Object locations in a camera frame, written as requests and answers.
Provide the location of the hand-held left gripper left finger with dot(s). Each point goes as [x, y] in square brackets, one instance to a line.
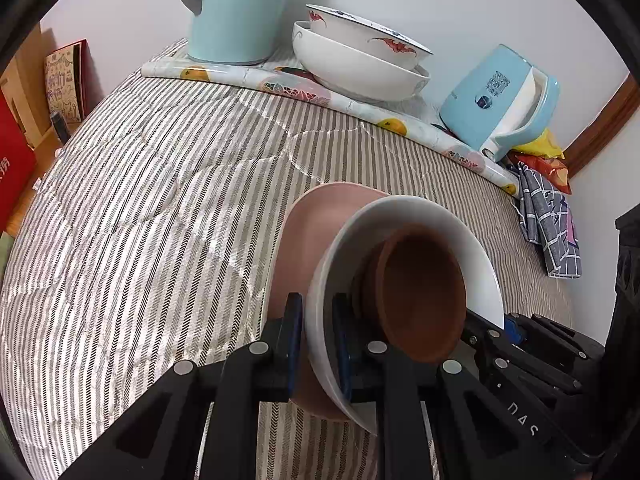
[295, 360]

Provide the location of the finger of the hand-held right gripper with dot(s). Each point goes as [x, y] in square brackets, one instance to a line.
[515, 330]
[485, 335]

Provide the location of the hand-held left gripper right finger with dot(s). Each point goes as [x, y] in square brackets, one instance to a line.
[345, 360]

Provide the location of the brown bowl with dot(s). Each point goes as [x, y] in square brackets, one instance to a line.
[415, 290]

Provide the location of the pink plate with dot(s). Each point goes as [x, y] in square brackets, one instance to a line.
[310, 240]

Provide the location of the white deep plate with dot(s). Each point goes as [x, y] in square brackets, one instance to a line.
[425, 215]

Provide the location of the grey plaid cloth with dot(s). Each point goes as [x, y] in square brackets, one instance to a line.
[550, 230]

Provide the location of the dark furniture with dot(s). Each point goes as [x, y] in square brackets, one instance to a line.
[630, 270]

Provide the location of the red snack bag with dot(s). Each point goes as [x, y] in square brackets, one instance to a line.
[555, 172]

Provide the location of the yellow snack bag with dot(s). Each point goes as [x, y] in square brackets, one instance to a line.
[545, 147]

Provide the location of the blue and white electric kettle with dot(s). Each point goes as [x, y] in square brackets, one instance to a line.
[475, 105]

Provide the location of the large white bowl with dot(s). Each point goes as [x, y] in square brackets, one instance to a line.
[350, 75]

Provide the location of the fruit print plastic tablecloth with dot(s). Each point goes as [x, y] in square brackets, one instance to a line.
[240, 75]

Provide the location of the white bowl with bat print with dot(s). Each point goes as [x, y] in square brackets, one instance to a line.
[360, 35]

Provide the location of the small dark bottle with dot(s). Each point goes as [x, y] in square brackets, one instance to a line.
[60, 127]

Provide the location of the red box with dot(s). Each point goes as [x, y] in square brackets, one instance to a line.
[12, 170]

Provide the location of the light blue pitcher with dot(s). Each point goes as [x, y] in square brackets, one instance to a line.
[240, 15]

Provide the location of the patterned book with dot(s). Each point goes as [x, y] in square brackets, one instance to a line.
[62, 85]

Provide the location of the cardboard box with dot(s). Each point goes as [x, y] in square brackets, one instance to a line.
[25, 90]

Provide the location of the wooden frame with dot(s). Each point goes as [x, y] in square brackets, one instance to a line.
[600, 125]

